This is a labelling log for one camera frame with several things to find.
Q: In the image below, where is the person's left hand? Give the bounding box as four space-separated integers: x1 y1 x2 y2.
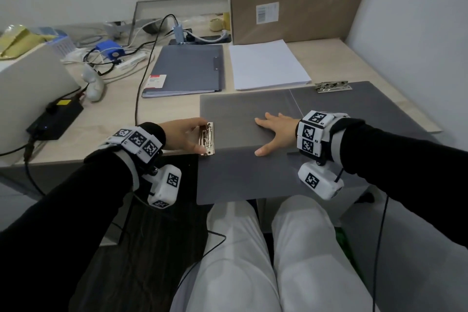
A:
157 117 209 156

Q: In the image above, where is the person's right hand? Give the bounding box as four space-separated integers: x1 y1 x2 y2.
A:
254 112 300 157

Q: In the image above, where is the dark grey folder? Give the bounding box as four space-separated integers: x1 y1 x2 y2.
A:
196 80 439 206

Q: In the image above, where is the stack of white papers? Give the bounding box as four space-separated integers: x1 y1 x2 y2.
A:
228 39 312 91

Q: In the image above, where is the light grey folder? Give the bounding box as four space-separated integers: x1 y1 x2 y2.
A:
141 44 225 99

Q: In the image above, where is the person's right forearm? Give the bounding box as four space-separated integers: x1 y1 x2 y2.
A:
325 117 468 250

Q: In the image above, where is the person's left forearm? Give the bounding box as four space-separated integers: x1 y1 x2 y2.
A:
0 122 167 312

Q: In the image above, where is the person's right leg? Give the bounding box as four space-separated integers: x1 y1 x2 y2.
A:
271 195 381 312

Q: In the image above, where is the person's leg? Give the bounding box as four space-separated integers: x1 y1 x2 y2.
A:
271 195 381 312
170 200 280 312

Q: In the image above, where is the person's left leg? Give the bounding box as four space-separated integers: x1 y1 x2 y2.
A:
170 200 280 312

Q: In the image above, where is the right wrist marker band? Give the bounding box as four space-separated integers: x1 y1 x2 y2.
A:
295 110 350 161

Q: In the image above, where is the wrist marker band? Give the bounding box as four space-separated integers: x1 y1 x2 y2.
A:
97 126 163 163
295 110 350 161

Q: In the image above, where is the left wrist marker band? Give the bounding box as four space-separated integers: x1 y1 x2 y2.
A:
97 126 163 163

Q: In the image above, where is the white power strip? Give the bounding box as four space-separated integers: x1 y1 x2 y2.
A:
116 53 147 70

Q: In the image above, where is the blue electronic device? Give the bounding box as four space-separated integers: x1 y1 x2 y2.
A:
95 40 126 62

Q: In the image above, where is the black power adapter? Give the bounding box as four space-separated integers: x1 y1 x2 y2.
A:
25 97 85 141

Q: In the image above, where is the white desk gadget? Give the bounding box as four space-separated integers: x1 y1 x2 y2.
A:
103 21 129 39

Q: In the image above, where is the white crumpled tissue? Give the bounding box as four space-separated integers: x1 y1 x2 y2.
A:
61 48 89 64

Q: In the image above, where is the large flat cardboard package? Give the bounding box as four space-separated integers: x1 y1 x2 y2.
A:
227 0 378 45

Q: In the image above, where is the framed glass panel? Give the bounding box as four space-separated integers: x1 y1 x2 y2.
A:
127 0 232 47

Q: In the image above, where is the white desk calendar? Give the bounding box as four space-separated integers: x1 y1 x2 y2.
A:
46 32 78 57

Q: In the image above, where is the large white box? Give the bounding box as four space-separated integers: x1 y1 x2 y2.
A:
0 43 82 162

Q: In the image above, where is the yellow padded envelope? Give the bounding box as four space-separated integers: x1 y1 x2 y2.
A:
0 24 58 59

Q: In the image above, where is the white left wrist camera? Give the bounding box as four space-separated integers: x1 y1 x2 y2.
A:
140 164 182 209

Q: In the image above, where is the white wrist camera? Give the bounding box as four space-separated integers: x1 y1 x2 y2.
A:
140 164 182 209
297 161 345 201

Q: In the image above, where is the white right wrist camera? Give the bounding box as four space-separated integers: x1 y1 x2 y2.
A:
297 161 345 201

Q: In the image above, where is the long black cable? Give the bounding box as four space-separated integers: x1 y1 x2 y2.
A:
134 14 180 127

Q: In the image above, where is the white hub cable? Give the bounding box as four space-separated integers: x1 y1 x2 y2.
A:
182 28 232 44

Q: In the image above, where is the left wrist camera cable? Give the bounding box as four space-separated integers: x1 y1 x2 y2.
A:
131 191 227 312

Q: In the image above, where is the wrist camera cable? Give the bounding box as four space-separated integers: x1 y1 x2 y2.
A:
131 191 227 312
372 195 390 312

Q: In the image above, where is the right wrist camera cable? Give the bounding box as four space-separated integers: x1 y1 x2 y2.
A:
372 195 390 312

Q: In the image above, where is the black power cord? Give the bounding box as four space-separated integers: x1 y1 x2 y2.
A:
0 141 46 197

